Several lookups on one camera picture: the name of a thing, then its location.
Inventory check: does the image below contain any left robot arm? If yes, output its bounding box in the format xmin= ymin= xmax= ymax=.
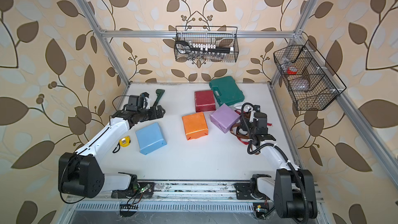
xmin=58 ymin=89 xmax=165 ymax=198

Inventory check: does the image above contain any black corrugated cable conduit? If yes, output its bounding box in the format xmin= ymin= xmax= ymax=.
xmin=240 ymin=102 xmax=312 ymax=224

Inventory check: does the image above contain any black wire basket right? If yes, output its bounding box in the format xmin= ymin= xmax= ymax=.
xmin=273 ymin=40 xmax=347 ymax=111

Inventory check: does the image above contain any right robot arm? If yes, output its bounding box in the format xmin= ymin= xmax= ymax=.
xmin=239 ymin=103 xmax=318 ymax=224

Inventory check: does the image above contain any socket set rail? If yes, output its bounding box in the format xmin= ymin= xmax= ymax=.
xmin=174 ymin=40 xmax=235 ymax=55

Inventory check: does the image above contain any black wire basket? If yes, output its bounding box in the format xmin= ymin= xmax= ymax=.
xmin=174 ymin=25 xmax=239 ymax=64
xmin=273 ymin=40 xmax=347 ymax=111

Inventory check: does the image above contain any brown ribbon bow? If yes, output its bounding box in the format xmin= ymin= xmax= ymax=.
xmin=230 ymin=123 xmax=249 ymax=145

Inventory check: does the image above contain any orange gift box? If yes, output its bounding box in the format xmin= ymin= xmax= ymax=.
xmin=182 ymin=112 xmax=209 ymax=141

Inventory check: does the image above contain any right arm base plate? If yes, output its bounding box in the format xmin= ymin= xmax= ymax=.
xmin=234 ymin=183 xmax=273 ymax=201

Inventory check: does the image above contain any red ribbon bow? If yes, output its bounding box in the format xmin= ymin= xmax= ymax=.
xmin=230 ymin=110 xmax=276 ymax=147

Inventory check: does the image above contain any aluminium front rail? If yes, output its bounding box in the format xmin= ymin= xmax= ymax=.
xmin=66 ymin=179 xmax=324 ymax=203

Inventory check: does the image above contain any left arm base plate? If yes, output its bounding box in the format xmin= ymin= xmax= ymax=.
xmin=111 ymin=181 xmax=155 ymax=199

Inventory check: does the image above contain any purple gift box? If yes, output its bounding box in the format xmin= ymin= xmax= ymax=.
xmin=210 ymin=104 xmax=239 ymax=133

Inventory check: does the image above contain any white ribbon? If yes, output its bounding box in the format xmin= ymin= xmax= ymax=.
xmin=231 ymin=102 xmax=253 ymax=112

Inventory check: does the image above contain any dark red gift box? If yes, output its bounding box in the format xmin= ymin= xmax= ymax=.
xmin=194 ymin=90 xmax=216 ymax=113

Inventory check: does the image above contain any green plastic tool case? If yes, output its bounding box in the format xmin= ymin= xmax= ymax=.
xmin=209 ymin=76 xmax=245 ymax=106

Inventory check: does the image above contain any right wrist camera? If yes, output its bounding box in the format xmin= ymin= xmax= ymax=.
xmin=248 ymin=105 xmax=260 ymax=123

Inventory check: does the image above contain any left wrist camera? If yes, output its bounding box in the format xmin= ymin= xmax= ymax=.
xmin=142 ymin=92 xmax=150 ymax=110

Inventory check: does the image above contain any red object in basket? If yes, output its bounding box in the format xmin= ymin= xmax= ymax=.
xmin=287 ymin=66 xmax=298 ymax=75

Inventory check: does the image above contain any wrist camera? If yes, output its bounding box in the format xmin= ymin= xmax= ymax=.
xmin=142 ymin=92 xmax=150 ymax=110
xmin=248 ymin=105 xmax=260 ymax=123

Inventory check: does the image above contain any blue gift box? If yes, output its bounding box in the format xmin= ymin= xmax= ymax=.
xmin=135 ymin=122 xmax=167 ymax=155

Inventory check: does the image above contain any black wire basket back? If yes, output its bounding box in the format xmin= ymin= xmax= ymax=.
xmin=174 ymin=25 xmax=239 ymax=64

